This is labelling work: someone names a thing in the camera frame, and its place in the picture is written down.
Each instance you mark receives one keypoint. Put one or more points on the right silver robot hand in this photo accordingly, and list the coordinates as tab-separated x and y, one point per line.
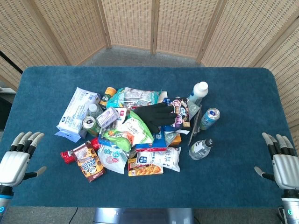
285	168

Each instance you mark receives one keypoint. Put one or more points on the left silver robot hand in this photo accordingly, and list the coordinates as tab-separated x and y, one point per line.
14	164

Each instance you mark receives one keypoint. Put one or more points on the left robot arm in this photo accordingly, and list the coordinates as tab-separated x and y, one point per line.
4	198

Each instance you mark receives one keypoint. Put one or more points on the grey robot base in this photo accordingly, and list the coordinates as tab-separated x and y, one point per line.
143	215

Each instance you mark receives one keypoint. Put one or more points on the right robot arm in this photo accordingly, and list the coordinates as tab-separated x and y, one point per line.
290	205

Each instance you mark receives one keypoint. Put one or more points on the red candy bar wrapper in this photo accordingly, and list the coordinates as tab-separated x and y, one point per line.
70	156

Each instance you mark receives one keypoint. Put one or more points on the brown Hello Panda box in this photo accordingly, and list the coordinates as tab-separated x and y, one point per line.
88	162

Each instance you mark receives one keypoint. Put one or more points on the white translucent snack bag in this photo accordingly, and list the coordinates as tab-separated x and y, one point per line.
113	158

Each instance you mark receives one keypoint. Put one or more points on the orange grey small box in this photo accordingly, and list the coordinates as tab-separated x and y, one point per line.
174	138

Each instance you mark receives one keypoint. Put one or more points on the green white snack bag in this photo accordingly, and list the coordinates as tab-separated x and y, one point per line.
127	133

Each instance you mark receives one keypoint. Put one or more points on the dark purple plastic product package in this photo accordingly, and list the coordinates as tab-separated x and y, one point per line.
181	113

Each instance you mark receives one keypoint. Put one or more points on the yellow snack box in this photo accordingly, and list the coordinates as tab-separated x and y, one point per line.
144	168

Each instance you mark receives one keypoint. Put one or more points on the teal snack bag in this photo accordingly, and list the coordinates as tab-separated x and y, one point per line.
134	96

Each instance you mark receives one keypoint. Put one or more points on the white wet wipes pack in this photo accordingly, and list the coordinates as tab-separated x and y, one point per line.
76	112

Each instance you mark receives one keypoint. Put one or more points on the green drink can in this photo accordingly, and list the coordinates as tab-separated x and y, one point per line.
90	124

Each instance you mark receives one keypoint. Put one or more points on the clear bottle with black cap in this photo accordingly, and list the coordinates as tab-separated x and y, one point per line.
200	149

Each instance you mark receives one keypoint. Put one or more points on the blue drink can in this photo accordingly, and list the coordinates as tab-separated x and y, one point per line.
209	118

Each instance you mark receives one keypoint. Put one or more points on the clear bottle with white cap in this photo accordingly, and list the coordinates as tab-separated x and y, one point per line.
94	110

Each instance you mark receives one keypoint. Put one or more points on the grey green card packet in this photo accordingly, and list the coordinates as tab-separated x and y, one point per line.
195	121

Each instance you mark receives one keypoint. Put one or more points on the small lavender tissue pack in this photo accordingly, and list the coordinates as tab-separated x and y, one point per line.
108	117

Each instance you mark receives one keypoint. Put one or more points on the white milk bottle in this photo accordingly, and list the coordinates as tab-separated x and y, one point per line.
198	93

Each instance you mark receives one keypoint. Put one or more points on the orange capped green bottle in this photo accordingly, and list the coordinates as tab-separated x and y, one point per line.
107	95

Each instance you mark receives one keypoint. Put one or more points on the white salt bag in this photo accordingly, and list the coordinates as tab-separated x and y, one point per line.
161	158

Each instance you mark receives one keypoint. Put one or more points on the black glove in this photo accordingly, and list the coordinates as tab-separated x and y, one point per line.
156	114

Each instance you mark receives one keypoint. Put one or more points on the woven bamboo folding screen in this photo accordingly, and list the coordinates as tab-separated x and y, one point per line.
149	25

